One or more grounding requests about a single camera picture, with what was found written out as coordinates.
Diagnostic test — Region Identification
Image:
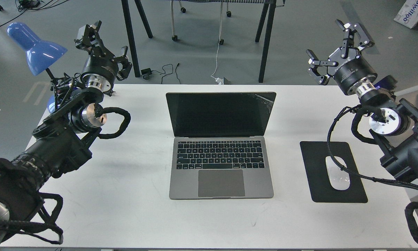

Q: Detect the black table frame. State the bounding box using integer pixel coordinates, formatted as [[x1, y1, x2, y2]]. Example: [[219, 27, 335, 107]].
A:
[[121, 0, 277, 84]]

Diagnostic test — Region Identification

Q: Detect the white charging cable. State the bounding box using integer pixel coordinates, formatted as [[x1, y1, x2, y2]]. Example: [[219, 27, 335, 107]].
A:
[[211, 0, 231, 85]]

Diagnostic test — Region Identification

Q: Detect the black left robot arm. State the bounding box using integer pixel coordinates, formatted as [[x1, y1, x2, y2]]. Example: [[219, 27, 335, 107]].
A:
[[0, 21, 132, 244]]

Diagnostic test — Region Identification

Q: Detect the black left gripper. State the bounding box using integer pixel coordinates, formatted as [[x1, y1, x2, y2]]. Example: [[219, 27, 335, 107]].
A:
[[74, 20, 132, 88]]

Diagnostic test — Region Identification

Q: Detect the rolling chair base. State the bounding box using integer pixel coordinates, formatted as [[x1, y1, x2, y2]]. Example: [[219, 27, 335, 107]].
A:
[[170, 0, 231, 47]]

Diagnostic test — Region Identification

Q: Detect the black mouse pad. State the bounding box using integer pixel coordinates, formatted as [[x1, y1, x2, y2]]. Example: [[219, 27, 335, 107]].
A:
[[300, 141, 368, 203]]

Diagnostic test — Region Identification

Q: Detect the grey laptop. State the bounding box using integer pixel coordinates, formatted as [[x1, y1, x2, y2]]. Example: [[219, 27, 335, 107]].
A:
[[166, 92, 276, 200]]

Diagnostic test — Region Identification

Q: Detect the white computer mouse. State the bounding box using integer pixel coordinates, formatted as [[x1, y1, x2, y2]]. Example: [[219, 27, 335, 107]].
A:
[[325, 156, 350, 191]]

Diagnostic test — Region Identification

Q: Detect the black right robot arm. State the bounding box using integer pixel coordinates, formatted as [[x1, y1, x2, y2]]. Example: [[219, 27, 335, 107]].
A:
[[306, 20, 418, 190]]

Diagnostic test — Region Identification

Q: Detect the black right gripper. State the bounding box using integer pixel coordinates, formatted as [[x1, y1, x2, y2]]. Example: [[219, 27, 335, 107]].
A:
[[306, 19, 378, 95]]

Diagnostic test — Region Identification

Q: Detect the white cardboard box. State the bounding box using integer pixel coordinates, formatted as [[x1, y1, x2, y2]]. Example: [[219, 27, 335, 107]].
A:
[[393, 0, 418, 29]]

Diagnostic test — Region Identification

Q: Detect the blue desk lamp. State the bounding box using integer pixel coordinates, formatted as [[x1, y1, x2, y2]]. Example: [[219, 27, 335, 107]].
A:
[[6, 22, 78, 114]]

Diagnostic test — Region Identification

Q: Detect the black cable on floor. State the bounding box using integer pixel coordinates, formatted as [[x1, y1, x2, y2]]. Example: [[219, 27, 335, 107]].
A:
[[141, 63, 181, 84]]

